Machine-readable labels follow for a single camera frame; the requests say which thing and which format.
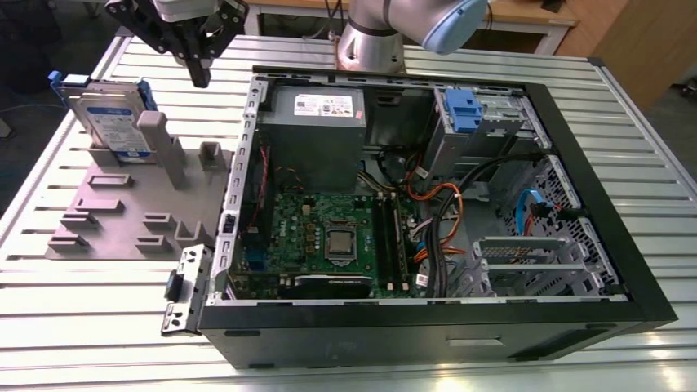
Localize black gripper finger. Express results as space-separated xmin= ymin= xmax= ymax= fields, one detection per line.
xmin=193 ymin=0 xmax=249 ymax=88
xmin=104 ymin=0 xmax=201 ymax=88

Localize hard disk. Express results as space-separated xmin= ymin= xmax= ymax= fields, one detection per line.
xmin=46 ymin=72 xmax=158 ymax=164

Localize blue SATA wire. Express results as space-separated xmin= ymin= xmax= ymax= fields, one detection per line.
xmin=514 ymin=188 xmax=569 ymax=238

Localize metal disk bay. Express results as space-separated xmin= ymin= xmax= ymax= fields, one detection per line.
xmin=470 ymin=235 xmax=614 ymax=300

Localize grey power supply unit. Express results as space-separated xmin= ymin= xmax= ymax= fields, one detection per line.
xmin=254 ymin=84 xmax=366 ymax=196

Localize grey parts rack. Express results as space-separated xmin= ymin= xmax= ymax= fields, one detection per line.
xmin=45 ymin=112 xmax=236 ymax=262

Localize blue plastic drive latch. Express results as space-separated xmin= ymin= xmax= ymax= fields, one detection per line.
xmin=444 ymin=88 xmax=485 ymax=134

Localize green motherboard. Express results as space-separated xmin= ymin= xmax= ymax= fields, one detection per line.
xmin=228 ymin=191 xmax=432 ymax=301

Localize metal optical drive cage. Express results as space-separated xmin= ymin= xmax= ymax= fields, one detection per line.
xmin=422 ymin=84 xmax=550 ymax=177

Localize silver CPU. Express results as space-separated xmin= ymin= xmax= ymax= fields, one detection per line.
xmin=328 ymin=231 xmax=356 ymax=257

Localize black RAM stick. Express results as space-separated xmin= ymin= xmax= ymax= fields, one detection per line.
xmin=376 ymin=194 xmax=396 ymax=290
xmin=389 ymin=194 xmax=412 ymax=289

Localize silver expansion slot retainer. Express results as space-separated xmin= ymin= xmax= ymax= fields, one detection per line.
xmin=160 ymin=243 xmax=214 ymax=337

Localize CPU socket with metal cover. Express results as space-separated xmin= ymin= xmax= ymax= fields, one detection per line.
xmin=322 ymin=219 xmax=361 ymax=270

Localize black graphics card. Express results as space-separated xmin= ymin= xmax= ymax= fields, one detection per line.
xmin=277 ymin=272 xmax=376 ymax=300

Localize black open PC case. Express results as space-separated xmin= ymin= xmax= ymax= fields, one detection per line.
xmin=196 ymin=64 xmax=679 ymax=371

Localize white metal desk frame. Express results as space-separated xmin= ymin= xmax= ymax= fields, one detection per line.
xmin=69 ymin=0 xmax=262 ymax=37

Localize thin red wire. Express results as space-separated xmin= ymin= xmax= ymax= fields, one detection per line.
xmin=250 ymin=142 xmax=272 ymax=234

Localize orange power wire bundle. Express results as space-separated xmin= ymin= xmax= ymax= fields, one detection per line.
xmin=406 ymin=182 xmax=468 ymax=265

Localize black cable bundle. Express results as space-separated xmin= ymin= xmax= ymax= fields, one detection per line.
xmin=424 ymin=154 xmax=545 ymax=298

